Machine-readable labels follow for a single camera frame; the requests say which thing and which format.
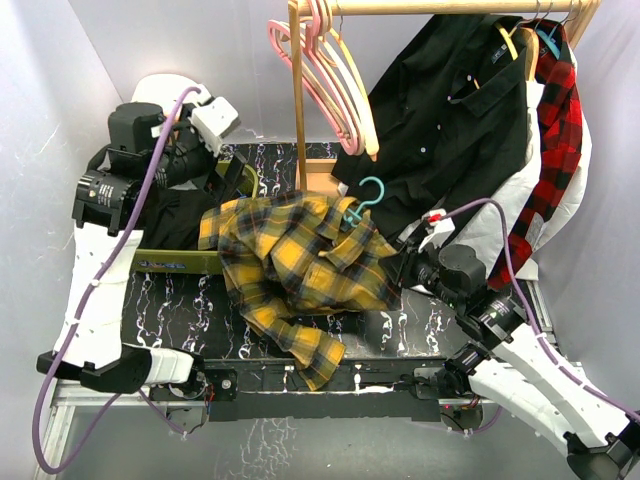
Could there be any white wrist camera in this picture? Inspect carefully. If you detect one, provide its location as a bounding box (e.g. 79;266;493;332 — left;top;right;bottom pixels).
191;96;241;157
418;213;455;253

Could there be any cream round drawer box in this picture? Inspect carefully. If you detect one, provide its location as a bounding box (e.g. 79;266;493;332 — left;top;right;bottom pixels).
131;73;213;114

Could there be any white quilted jacket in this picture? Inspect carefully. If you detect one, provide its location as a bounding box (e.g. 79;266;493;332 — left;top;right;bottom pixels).
434;44;594;286

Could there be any teal plastic hanger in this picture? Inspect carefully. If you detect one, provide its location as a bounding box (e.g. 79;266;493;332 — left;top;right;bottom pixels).
343;176;385;228

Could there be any red plaid hanging shirt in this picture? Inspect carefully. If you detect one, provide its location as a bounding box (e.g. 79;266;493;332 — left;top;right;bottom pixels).
509;20;583;272

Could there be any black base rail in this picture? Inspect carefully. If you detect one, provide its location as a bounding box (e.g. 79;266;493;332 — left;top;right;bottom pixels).
150;357;494;424

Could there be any cream plastic hanger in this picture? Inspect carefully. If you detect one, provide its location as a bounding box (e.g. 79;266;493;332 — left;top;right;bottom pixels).
299;9;380;164

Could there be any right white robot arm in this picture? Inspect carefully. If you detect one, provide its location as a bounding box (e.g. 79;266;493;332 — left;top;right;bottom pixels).
380;235;639;479

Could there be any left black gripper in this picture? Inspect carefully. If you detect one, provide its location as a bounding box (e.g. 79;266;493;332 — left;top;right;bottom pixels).
145;104;246;200

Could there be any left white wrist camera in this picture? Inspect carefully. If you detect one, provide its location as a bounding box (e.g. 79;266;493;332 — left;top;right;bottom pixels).
191;96;241;157

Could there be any pink plastic hanger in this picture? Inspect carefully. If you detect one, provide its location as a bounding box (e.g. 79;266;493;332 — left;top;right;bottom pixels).
267;0;369;156

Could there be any yellow plaid shirt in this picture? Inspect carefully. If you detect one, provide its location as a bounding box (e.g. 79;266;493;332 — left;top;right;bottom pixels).
197;191;402;391

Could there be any aluminium table frame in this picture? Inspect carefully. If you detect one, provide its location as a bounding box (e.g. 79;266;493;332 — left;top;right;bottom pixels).
39;291;550;476

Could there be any wooden clothes rack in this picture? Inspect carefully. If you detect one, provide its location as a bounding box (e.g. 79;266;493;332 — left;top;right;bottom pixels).
288;0;601;194

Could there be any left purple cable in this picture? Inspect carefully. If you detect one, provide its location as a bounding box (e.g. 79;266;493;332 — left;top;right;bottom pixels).
30;85;204;476

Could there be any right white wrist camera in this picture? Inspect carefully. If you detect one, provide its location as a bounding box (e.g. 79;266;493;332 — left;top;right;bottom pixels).
418;213;455;253

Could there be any olive green laundry bin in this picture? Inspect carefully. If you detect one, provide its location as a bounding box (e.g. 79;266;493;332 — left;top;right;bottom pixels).
131;163;259;275

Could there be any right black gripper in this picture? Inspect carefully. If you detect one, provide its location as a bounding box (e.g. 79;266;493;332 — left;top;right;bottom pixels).
380;234;462;310

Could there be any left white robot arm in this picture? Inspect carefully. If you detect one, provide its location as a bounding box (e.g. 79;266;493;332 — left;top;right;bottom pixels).
36;97;239;399

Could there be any black hanging shirt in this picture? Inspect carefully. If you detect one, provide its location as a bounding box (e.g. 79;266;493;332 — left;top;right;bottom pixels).
332;15;527;241

